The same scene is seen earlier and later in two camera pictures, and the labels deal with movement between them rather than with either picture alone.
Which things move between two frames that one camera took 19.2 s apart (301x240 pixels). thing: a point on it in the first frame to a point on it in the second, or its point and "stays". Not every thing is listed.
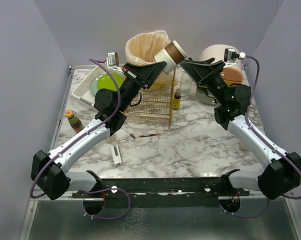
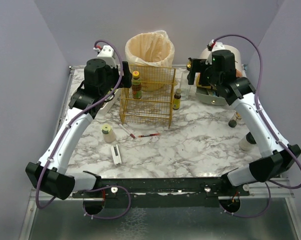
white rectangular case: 116,154 stays
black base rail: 194,192 stays
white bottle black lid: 244,145 stays
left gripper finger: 145,73 to 127,78
